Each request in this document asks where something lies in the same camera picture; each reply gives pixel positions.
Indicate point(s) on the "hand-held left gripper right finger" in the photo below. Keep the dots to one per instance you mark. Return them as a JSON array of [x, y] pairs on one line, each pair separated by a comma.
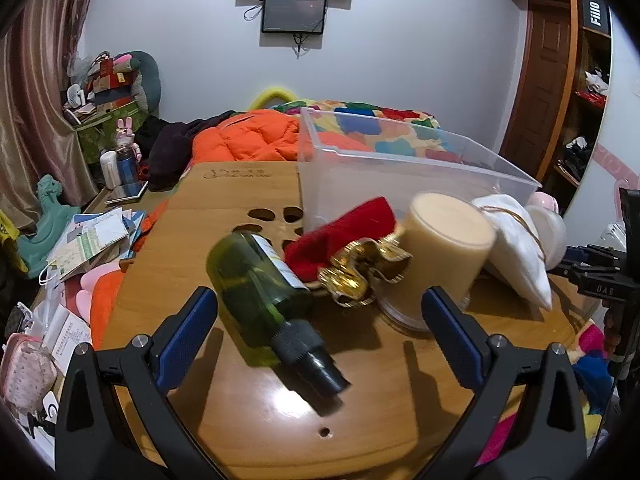
[[450, 330]]

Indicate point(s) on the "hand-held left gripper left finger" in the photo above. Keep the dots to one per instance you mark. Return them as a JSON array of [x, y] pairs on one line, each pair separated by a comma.
[[187, 330]]

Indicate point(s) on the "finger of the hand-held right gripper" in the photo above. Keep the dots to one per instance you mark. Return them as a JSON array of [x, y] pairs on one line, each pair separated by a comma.
[[595, 254]]

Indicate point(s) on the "green spray bottle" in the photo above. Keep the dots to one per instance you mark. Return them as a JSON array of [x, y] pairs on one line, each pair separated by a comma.
[[250, 285]]

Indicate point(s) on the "cream candle jar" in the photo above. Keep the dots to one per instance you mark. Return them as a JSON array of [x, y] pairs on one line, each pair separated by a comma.
[[445, 240]]

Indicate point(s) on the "clear plastic bin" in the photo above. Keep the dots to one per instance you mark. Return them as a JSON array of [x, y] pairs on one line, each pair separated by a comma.
[[350, 175]]

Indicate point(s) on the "wooden desktop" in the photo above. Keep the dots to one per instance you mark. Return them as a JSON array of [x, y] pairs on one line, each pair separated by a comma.
[[400, 410]]

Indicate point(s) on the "pink plush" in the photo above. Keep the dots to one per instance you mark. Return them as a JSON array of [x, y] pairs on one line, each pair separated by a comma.
[[92, 292]]

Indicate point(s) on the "gold metallic ornament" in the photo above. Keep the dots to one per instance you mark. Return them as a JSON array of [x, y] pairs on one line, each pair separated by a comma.
[[350, 280]]

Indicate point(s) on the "pile of papers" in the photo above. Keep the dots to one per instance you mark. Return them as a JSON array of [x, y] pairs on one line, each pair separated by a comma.
[[90, 245]]

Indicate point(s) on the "red velvet pouch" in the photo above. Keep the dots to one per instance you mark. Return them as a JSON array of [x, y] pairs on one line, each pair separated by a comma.
[[350, 230]]

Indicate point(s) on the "smartphone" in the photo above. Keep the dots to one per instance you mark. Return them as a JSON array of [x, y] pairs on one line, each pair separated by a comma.
[[127, 191]]

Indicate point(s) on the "pink floral pouch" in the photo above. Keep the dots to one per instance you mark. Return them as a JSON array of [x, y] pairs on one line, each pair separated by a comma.
[[27, 372]]

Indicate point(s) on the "brown wooden door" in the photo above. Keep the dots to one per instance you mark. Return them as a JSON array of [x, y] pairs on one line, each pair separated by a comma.
[[542, 90]]

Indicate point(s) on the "blue bottle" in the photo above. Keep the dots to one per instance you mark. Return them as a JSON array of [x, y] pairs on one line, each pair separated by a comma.
[[126, 167]]

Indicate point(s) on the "teal dinosaur toy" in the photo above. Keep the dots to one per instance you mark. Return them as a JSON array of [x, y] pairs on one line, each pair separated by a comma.
[[50, 220]]

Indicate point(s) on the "white bottle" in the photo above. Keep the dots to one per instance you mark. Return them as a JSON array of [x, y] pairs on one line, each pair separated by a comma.
[[108, 170]]

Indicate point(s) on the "dark purple garment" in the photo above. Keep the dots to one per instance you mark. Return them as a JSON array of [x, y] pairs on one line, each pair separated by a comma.
[[170, 145]]

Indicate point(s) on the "wooden shelf unit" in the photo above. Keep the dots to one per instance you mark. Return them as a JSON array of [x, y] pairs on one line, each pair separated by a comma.
[[575, 60]]

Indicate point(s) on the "yellow cloth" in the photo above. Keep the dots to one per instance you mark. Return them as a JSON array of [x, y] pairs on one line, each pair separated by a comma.
[[7, 235]]

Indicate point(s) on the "pink rabbit toy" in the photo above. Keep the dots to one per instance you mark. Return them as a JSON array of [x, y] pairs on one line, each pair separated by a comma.
[[125, 132]]

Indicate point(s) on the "orange down jacket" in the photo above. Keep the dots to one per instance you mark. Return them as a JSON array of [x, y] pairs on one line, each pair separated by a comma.
[[260, 135]]

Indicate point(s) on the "colourful patchwork blanket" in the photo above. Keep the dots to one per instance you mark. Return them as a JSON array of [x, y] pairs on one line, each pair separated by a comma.
[[380, 115]]

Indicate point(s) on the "black printed box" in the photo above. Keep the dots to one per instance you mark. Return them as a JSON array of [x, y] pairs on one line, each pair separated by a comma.
[[596, 15]]

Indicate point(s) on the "grey plush pillow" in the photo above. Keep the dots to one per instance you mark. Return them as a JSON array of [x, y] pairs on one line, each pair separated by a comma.
[[147, 80]]

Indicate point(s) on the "small white fan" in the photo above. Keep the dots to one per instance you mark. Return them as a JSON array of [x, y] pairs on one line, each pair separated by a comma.
[[76, 96]]

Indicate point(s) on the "stack of red boxes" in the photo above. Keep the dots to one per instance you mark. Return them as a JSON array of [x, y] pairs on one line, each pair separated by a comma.
[[107, 80]]

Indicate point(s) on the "pink satin curtain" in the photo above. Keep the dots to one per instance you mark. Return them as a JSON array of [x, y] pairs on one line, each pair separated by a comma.
[[35, 110]]

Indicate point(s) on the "small black wall monitor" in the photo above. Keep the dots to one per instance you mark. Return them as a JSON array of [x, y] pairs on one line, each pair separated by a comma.
[[292, 12]]

